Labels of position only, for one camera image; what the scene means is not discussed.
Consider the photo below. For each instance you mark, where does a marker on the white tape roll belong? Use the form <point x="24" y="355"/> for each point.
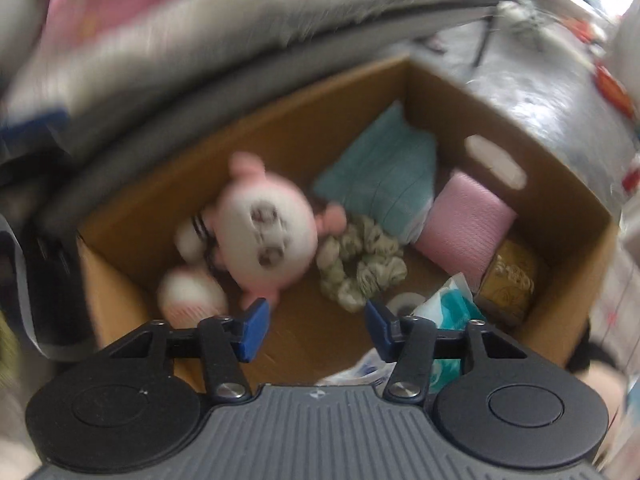
<point x="395" y="305"/>

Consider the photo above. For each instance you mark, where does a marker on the cardboard box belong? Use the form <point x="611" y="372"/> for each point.
<point x="310" y="125"/>

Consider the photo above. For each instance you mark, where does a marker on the brown patterned packet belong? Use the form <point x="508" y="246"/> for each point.
<point x="505" y="285"/>

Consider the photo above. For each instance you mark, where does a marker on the teal checked cloth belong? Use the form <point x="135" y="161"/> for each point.
<point x="385" y="175"/>

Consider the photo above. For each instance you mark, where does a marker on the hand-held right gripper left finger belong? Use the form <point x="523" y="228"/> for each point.
<point x="252" y="331"/>

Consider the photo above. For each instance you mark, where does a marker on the red plastic bag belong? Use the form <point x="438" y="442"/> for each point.
<point x="610" y="87"/>

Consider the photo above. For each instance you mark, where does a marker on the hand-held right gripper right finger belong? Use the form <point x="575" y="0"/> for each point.
<point x="380" y="331"/>

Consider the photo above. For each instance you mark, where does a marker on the blue wet wipes packet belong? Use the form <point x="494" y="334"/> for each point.
<point x="450" y="305"/>

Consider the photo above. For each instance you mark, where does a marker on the green floral scrunchie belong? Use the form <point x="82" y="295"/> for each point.
<point x="360" y="260"/>

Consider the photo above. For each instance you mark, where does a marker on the pink knitted cloth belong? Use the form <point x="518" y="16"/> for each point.
<point x="460" y="230"/>

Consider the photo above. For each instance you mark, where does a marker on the black haired plush doll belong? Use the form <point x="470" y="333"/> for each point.
<point x="600" y="367"/>

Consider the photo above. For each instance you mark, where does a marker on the pink quilt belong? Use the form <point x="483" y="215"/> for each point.
<point x="100" y="15"/>

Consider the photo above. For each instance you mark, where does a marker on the pink plush toy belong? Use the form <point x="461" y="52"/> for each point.
<point x="260" y="230"/>

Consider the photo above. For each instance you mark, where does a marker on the white baseball red stitches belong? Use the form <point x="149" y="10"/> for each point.
<point x="192" y="295"/>

